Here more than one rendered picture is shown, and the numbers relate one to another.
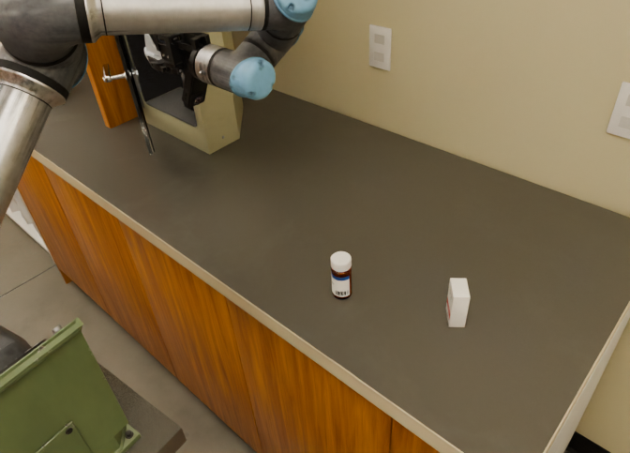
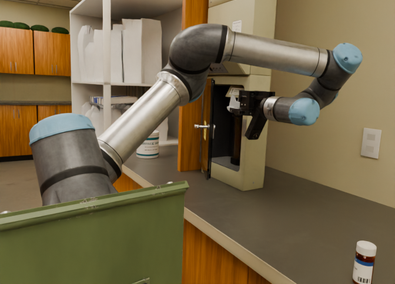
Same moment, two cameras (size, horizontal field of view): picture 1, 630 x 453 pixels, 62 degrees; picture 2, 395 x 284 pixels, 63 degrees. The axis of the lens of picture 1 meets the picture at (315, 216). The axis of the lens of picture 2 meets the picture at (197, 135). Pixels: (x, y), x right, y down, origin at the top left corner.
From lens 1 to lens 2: 0.37 m
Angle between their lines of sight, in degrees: 32
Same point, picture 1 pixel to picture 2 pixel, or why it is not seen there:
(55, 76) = (190, 82)
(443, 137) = not seen: outside the picture
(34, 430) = (124, 265)
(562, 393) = not seen: outside the picture
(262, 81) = (312, 112)
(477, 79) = not seen: outside the picture
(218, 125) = (253, 173)
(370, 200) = (371, 233)
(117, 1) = (243, 39)
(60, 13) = (212, 36)
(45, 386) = (147, 226)
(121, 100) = (191, 156)
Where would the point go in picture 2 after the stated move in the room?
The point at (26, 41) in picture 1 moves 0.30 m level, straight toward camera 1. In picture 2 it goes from (187, 52) to (226, 34)
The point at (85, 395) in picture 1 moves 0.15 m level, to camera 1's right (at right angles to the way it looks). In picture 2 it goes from (166, 259) to (265, 276)
